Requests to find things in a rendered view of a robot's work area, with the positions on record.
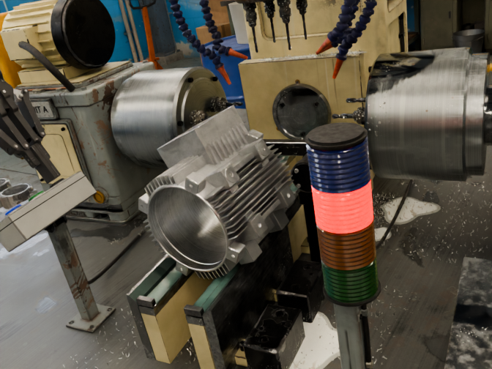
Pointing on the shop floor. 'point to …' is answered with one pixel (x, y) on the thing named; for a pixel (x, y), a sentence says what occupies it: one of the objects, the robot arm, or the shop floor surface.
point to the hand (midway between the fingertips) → (42, 163)
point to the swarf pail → (469, 39)
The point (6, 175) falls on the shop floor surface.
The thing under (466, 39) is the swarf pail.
